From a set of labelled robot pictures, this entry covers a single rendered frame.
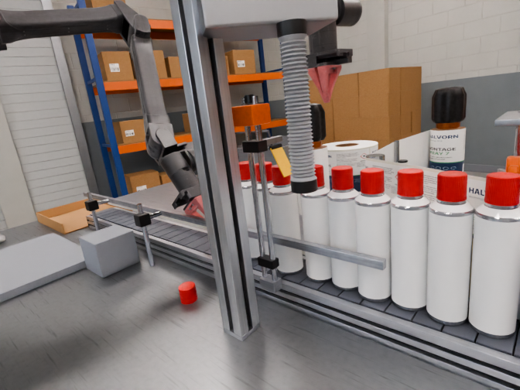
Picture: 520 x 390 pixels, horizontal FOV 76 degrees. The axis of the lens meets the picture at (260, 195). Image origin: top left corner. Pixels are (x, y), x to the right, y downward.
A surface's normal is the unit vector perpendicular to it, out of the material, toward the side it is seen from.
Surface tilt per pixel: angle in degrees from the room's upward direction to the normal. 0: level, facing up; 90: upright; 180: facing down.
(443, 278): 90
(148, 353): 0
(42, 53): 90
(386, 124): 90
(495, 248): 90
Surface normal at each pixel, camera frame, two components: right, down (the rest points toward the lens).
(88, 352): -0.11, -0.96
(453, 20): -0.79, 0.25
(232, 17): 0.23, 0.23
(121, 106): 0.60, 0.14
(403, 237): -0.61, 0.28
